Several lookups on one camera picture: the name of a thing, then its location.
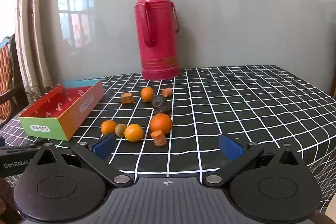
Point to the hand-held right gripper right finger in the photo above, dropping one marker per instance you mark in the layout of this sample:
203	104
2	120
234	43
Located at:
231	147

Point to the dark purple round fruit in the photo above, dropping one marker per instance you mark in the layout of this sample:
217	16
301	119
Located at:
160	104

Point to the small orange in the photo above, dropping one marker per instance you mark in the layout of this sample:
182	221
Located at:
108	127
147	94

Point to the beige lace curtain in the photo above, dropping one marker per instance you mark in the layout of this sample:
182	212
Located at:
29	29

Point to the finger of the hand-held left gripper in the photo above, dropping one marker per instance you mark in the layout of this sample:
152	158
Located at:
25	144

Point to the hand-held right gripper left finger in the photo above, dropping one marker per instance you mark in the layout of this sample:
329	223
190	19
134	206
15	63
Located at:
103	147

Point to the brown carrot chunk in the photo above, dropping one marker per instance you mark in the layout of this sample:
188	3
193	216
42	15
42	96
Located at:
127	98

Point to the colourful cardboard box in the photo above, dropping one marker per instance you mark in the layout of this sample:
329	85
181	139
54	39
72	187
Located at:
65	102

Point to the black white-grid tablecloth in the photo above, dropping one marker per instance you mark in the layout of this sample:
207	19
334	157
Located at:
249	103

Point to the red thermos flask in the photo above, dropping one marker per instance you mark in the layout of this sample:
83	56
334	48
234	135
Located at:
157	43

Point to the large orange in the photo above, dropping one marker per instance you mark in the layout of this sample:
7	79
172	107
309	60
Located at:
161	123

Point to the medium orange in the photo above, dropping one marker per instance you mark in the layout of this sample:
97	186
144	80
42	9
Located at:
134	133

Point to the wicker chair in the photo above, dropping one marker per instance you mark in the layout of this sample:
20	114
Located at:
8	77

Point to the small green-brown fruit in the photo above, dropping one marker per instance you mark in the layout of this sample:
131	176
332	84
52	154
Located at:
120	130

